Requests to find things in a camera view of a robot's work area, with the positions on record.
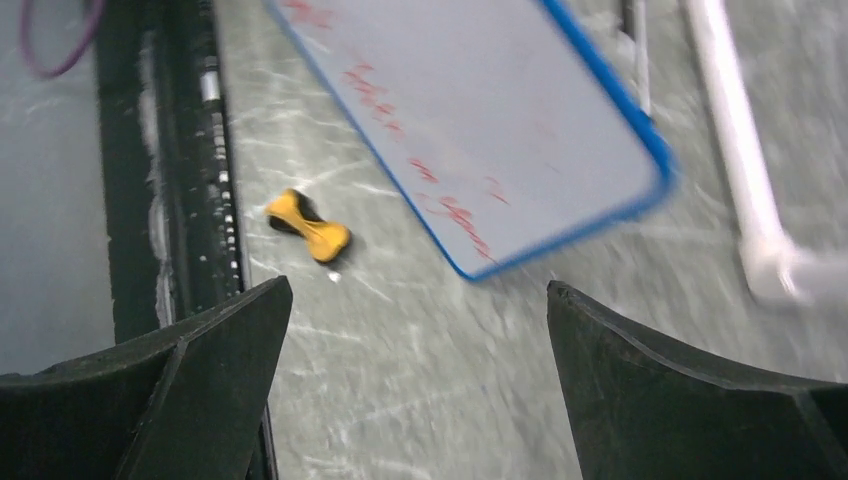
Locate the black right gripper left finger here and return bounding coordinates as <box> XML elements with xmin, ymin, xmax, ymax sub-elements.
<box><xmin>1</xmin><ymin>276</ymin><xmax>293</xmax><ymax>479</ymax></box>

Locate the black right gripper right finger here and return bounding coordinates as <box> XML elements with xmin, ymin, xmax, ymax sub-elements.
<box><xmin>547</xmin><ymin>281</ymin><xmax>847</xmax><ymax>479</ymax></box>

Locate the yellow black eraser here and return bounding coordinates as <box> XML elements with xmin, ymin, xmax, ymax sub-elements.
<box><xmin>264</xmin><ymin>189</ymin><xmax>352</xmax><ymax>264</ymax></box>

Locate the blue framed whiteboard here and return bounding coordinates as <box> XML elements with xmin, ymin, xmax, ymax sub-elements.
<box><xmin>267</xmin><ymin>0</ymin><xmax>675</xmax><ymax>281</ymax></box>

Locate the black whiteboard marker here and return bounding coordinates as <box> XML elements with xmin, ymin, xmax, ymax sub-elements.
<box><xmin>618</xmin><ymin>0</ymin><xmax>652</xmax><ymax>117</ymax></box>

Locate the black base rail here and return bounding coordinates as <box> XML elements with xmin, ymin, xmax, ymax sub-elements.
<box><xmin>95</xmin><ymin>1</ymin><xmax>245</xmax><ymax>343</ymax></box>

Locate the white pvc pipe frame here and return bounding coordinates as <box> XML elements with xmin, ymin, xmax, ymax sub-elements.
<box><xmin>684</xmin><ymin>1</ymin><xmax>847</xmax><ymax>305</ymax></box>

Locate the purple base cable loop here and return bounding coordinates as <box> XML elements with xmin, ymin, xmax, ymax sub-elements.
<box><xmin>18</xmin><ymin>0</ymin><xmax>107</xmax><ymax>81</ymax></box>

